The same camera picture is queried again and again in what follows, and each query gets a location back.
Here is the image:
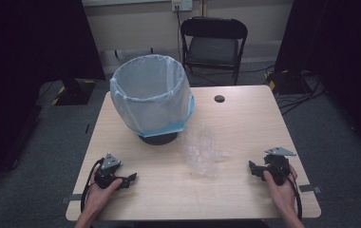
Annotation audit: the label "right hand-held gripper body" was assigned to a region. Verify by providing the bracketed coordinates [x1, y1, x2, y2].
[262, 146, 297, 186]

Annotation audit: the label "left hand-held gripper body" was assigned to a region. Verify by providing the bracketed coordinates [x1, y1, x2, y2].
[93, 153, 126, 191]

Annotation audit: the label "clear plastic wrap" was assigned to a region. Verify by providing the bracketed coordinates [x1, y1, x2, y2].
[181, 123, 227, 179]

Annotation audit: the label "trash bin with plastic liner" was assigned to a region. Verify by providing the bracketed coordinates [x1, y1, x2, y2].
[109, 53, 197, 139]

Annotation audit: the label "person's left hand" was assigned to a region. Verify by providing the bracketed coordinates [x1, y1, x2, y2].
[84, 177, 124, 217]

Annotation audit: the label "person's right hand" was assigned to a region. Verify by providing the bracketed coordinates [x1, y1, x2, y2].
[262, 164, 298, 214]

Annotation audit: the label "grey table edge clip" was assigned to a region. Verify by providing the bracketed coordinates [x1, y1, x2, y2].
[60, 193, 84, 204]
[297, 183, 323, 195]

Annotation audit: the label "black stand base striped tape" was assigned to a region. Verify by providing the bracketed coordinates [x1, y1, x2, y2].
[263, 69, 324, 96]
[52, 78, 97, 106]

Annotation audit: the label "black folding chair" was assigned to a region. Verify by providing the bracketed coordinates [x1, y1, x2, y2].
[180, 16, 249, 86]

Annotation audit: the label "dark curtain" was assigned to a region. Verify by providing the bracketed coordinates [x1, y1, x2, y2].
[0, 0, 106, 199]
[274, 0, 361, 155]

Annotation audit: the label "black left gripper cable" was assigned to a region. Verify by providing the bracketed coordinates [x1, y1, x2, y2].
[80, 157, 105, 214]

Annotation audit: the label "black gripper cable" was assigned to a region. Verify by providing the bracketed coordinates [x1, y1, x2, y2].
[80, 157, 105, 214]
[282, 172, 303, 221]

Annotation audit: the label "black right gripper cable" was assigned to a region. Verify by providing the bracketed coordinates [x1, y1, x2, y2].
[282, 172, 303, 221]

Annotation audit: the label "black floor cables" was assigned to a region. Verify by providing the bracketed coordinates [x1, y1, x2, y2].
[275, 74, 327, 117]

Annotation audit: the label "black cable from outlet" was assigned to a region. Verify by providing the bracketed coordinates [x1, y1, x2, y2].
[174, 5, 184, 63]

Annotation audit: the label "white wall outlet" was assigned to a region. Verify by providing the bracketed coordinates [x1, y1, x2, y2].
[171, 0, 194, 12]

